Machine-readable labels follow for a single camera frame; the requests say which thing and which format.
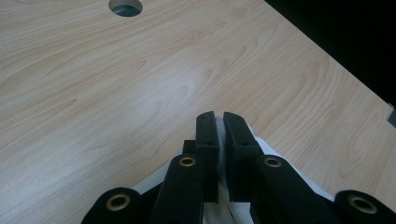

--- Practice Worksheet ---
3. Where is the round grey cable grommet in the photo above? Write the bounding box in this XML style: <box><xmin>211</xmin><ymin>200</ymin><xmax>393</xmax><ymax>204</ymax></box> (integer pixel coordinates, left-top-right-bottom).
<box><xmin>107</xmin><ymin>0</ymin><xmax>144</xmax><ymax>18</ymax></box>

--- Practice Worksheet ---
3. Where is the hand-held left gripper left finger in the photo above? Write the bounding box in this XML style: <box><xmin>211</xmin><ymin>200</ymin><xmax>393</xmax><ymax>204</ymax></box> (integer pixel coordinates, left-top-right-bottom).
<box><xmin>148</xmin><ymin>110</ymin><xmax>220</xmax><ymax>224</ymax></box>

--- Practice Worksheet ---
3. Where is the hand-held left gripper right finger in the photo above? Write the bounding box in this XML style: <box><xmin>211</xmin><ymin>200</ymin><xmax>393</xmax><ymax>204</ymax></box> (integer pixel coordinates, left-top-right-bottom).
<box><xmin>222</xmin><ymin>111</ymin><xmax>344</xmax><ymax>224</ymax></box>

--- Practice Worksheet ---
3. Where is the white printed tank top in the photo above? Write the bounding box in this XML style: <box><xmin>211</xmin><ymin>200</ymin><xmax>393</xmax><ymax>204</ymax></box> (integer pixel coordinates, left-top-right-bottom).
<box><xmin>134</xmin><ymin>116</ymin><xmax>336</xmax><ymax>224</ymax></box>

